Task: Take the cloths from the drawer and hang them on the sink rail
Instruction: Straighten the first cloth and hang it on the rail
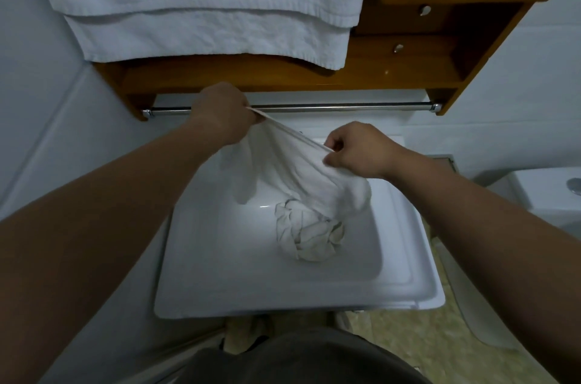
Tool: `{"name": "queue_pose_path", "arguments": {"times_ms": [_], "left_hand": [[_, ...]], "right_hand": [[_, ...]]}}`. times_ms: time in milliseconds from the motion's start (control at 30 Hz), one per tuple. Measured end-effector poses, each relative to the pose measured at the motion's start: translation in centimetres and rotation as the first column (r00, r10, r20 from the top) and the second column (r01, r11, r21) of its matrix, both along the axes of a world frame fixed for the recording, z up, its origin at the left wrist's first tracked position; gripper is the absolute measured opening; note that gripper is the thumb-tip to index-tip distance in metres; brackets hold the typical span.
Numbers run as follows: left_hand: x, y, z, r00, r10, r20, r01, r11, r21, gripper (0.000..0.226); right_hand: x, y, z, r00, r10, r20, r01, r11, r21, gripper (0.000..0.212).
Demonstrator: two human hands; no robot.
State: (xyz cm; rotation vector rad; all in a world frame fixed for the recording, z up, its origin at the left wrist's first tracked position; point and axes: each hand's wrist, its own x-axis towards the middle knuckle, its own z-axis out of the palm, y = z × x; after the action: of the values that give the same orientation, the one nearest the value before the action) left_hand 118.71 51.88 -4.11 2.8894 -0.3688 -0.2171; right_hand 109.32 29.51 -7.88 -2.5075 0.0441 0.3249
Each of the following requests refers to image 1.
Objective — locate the white wet cloth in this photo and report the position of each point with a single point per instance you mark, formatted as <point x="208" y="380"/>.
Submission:
<point x="295" y="175"/>

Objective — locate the chrome flush button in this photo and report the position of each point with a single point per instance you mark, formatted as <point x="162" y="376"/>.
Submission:
<point x="575" y="186"/>

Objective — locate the person's right hand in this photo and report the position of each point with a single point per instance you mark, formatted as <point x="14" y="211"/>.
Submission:
<point x="365" y="152"/>

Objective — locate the person's left forearm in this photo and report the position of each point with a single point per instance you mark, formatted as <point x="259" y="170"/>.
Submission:
<point x="90" y="234"/>

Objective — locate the wooden wall shelf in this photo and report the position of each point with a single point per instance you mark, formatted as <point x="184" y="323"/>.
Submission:
<point x="408" y="75"/>

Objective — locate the person's right fingers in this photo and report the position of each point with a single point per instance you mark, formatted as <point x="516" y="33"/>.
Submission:
<point x="335" y="139"/>

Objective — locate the person's left hand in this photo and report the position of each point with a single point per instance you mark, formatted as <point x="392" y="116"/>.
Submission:
<point x="220" y="114"/>

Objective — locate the person's left fingers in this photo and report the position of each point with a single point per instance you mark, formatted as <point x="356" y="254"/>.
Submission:
<point x="253" y="115"/>

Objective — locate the person's dark shirt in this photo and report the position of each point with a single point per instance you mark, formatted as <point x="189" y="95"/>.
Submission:
<point x="304" y="361"/>

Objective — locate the chrome towel bar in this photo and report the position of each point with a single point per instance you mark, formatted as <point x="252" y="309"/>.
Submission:
<point x="345" y="107"/>

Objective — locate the white ceramic sink basin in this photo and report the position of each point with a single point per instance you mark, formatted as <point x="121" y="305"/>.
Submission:
<point x="227" y="270"/>

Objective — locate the person's right forearm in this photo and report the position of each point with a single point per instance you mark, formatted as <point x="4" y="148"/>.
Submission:
<point x="494" y="238"/>

